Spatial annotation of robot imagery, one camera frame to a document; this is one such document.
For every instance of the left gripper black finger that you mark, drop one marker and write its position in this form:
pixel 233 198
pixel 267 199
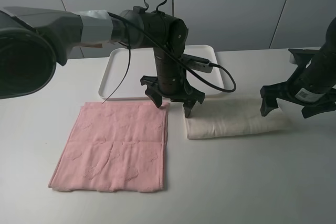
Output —
pixel 187 107
pixel 153 92

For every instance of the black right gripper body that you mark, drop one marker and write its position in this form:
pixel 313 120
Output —
pixel 312 82

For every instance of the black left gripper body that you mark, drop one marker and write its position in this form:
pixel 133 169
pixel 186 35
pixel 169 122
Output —
pixel 171 79

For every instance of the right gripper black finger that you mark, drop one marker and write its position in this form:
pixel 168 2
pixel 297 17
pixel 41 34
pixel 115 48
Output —
pixel 310 111
pixel 269 102

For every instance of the cream white towel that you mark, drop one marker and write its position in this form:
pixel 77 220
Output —
pixel 232 117

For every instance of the pink towel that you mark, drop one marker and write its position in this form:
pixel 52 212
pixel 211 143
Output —
pixel 114 146

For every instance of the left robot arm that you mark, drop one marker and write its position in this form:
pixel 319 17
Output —
pixel 34 41

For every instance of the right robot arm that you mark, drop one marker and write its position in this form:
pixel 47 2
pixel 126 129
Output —
pixel 312 84

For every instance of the white plastic tray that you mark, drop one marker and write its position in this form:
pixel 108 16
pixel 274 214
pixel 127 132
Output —
pixel 142 64

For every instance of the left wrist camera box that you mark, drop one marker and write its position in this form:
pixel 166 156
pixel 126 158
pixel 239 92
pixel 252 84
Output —
pixel 197 63

